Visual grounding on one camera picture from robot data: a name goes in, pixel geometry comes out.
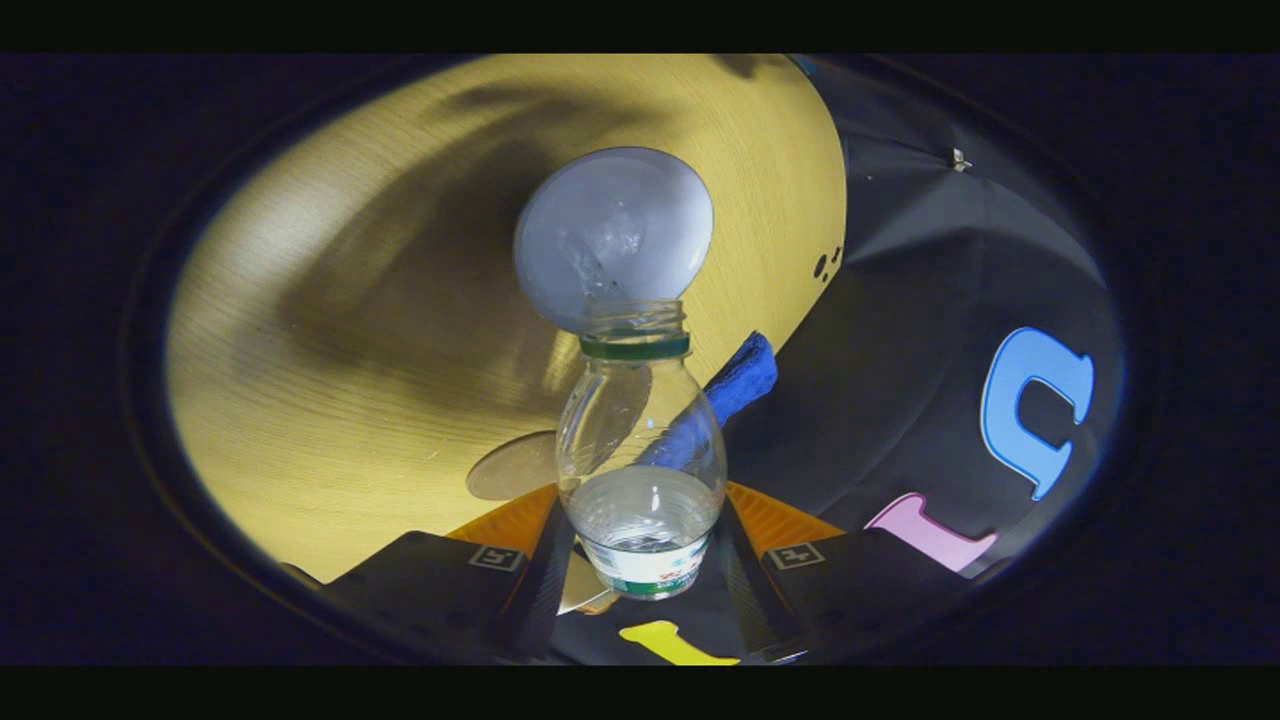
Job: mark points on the round brown coaster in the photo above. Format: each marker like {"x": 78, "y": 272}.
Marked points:
{"x": 505, "y": 470}

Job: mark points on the clear plastic water bottle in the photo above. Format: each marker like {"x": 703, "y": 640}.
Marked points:
{"x": 640, "y": 480}

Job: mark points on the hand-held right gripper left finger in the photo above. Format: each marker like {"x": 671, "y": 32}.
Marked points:
{"x": 540, "y": 600}

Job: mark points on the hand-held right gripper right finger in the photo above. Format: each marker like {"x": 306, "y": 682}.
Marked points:
{"x": 745, "y": 595}

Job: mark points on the black backdrop cloth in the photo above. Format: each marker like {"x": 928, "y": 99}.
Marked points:
{"x": 880, "y": 400}

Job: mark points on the silver metal clip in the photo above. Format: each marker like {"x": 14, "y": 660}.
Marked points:
{"x": 960, "y": 158}

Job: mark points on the blue towel cloth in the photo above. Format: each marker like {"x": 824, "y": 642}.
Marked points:
{"x": 745, "y": 375}

